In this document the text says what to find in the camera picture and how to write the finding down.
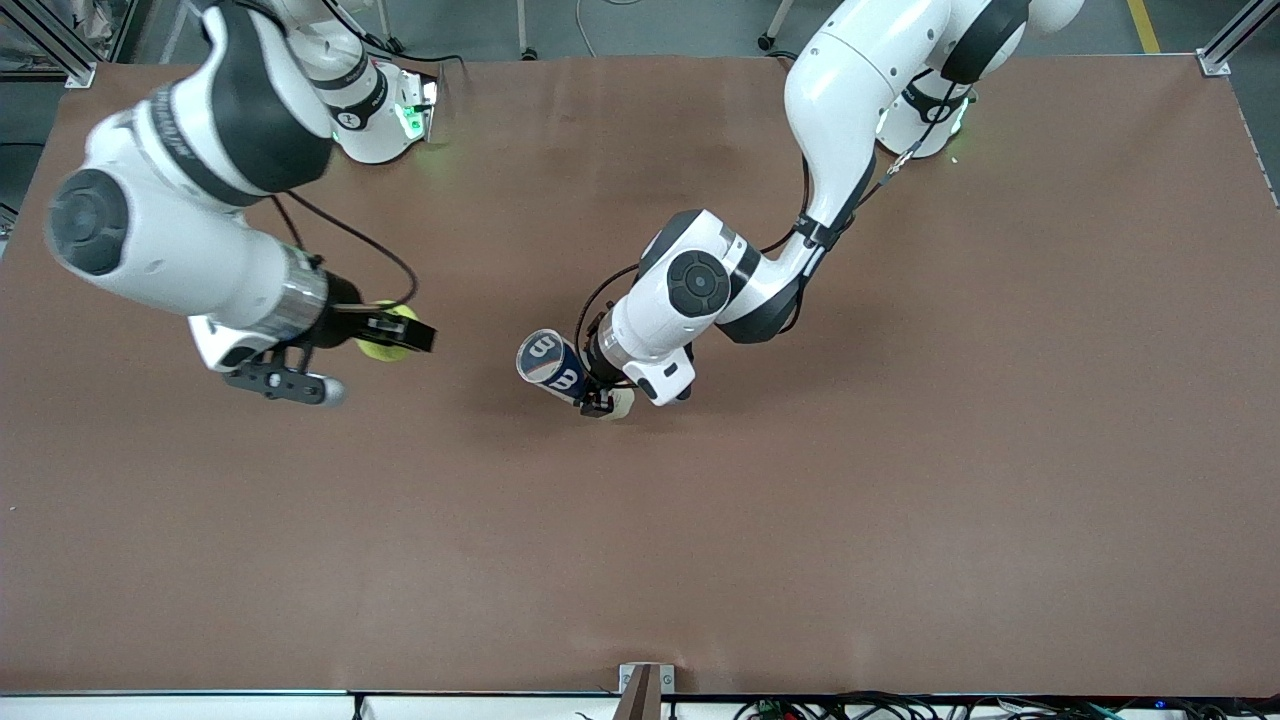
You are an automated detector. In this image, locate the yellow tennis ball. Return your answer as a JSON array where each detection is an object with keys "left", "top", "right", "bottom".
[{"left": 354, "top": 299, "right": 422, "bottom": 362}]

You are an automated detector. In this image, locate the clear tennis ball can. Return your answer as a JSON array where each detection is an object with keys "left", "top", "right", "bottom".
[{"left": 516, "top": 328, "right": 637, "bottom": 422}]

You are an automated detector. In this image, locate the metal base connector plate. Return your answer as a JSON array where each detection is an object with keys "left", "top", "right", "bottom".
[{"left": 398, "top": 65, "right": 441, "bottom": 143}]

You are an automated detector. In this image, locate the black base cable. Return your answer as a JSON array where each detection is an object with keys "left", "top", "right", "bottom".
[{"left": 350, "top": 35, "right": 466, "bottom": 79}]

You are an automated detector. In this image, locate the metal camera post bracket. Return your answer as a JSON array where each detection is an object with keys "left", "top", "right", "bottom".
[{"left": 613, "top": 663, "right": 676, "bottom": 720}]

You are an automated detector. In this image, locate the white floor cable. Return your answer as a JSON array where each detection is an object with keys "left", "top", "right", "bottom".
[{"left": 576, "top": 0, "right": 641, "bottom": 58}]

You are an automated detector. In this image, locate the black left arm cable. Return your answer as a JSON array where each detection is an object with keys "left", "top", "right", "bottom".
[{"left": 575, "top": 88, "right": 963, "bottom": 401}]

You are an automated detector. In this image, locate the aluminium frame profile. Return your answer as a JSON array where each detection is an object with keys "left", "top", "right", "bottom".
[
  {"left": 0, "top": 0, "right": 137, "bottom": 89},
  {"left": 1197, "top": 0, "right": 1280, "bottom": 77}
]

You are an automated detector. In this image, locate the white table edge rail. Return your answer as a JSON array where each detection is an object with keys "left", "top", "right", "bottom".
[{"left": 0, "top": 690, "right": 1280, "bottom": 720}]

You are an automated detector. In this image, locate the tangled cable bundle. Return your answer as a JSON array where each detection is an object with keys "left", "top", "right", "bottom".
[{"left": 735, "top": 690, "right": 1280, "bottom": 720}]

